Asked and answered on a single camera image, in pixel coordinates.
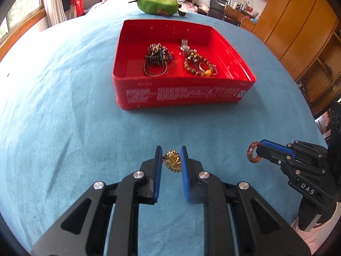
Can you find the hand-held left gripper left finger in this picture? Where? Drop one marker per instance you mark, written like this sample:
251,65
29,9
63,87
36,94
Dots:
157,176

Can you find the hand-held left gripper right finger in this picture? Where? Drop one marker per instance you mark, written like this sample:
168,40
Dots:
185,176

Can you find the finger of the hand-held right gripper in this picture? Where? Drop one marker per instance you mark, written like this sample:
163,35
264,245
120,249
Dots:
277,147
271,154

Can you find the red tin box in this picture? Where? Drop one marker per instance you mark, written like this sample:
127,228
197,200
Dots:
181,93

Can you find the thick silver bangle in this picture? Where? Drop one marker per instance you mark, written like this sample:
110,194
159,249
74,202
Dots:
213,70

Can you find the thin silver bangle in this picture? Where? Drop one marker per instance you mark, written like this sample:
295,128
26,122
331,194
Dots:
154,74

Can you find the pink cloth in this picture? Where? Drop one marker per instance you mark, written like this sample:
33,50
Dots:
298,226

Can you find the blue blanket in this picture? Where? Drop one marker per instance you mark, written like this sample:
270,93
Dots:
66,125

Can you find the wooden wardrobe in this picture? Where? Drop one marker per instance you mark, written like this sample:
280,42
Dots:
303,32

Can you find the wooden desk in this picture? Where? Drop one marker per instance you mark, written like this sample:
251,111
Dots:
239,18

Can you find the black office chair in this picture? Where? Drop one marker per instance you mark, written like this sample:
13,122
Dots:
217,6

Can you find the green plush toy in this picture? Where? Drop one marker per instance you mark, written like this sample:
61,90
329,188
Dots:
157,4

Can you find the red hanging clothes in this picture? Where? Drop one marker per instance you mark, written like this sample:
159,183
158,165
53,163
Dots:
77,2

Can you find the white curtain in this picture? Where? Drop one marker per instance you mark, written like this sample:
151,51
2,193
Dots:
54,0

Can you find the wooden framed window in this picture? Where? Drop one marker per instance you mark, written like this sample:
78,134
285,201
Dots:
18,10

